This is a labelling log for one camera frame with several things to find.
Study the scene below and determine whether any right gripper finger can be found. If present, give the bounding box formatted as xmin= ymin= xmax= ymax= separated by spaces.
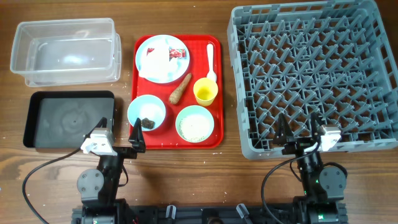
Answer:
xmin=310 ymin=112 xmax=323 ymax=143
xmin=272 ymin=113 xmax=294 ymax=145

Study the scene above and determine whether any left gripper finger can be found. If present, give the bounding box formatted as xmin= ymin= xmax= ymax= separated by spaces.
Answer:
xmin=128 ymin=118 xmax=146 ymax=153
xmin=91 ymin=117 xmax=108 ymax=131

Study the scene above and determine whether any dark brown food chunk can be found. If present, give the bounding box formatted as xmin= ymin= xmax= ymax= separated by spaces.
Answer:
xmin=141 ymin=118 xmax=155 ymax=130

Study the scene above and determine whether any light blue bowl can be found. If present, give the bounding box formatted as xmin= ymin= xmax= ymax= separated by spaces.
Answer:
xmin=127 ymin=95 xmax=166 ymax=131

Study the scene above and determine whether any brown carrot piece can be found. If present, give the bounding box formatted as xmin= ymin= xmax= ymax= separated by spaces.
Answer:
xmin=169 ymin=73 xmax=192 ymax=105

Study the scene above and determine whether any white rice pile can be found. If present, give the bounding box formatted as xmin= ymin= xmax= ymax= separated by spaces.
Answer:
xmin=179 ymin=114 xmax=210 ymax=142

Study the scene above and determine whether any green bowl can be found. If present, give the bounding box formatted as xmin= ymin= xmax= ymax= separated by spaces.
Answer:
xmin=175 ymin=105 xmax=215 ymax=143

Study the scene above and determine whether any white napkin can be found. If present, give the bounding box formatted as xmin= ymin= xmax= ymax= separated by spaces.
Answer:
xmin=139 ymin=46 xmax=178 ymax=80

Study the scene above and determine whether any large light blue plate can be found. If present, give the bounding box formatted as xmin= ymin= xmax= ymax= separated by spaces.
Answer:
xmin=135 ymin=35 xmax=190 ymax=84

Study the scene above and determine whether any yellow plastic cup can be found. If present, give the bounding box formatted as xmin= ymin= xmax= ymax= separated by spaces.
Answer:
xmin=193 ymin=78 xmax=218 ymax=106

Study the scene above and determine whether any white plastic spoon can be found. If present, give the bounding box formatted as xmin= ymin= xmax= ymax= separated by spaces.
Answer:
xmin=206 ymin=44 xmax=217 ymax=82

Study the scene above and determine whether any red snack wrapper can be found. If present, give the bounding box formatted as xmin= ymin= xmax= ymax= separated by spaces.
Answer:
xmin=169 ymin=49 xmax=187 ymax=58

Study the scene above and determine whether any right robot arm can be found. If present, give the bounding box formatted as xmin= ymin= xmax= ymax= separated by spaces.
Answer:
xmin=272 ymin=113 xmax=348 ymax=223

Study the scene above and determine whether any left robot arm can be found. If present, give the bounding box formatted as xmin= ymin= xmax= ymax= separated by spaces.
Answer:
xmin=71 ymin=117 xmax=146 ymax=224

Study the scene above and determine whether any black waste tray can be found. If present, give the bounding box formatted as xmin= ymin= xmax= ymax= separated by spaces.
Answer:
xmin=23 ymin=91 xmax=115 ymax=149

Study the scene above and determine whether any grey dishwasher rack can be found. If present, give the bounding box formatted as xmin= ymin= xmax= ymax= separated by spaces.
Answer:
xmin=227 ymin=1 xmax=397 ymax=159

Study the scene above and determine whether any clear plastic waste bin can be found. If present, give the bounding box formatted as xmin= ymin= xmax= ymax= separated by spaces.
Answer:
xmin=10 ymin=18 xmax=122 ymax=87

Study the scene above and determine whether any red serving tray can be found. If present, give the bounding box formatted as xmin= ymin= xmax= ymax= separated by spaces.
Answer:
xmin=127 ymin=34 xmax=224 ymax=150

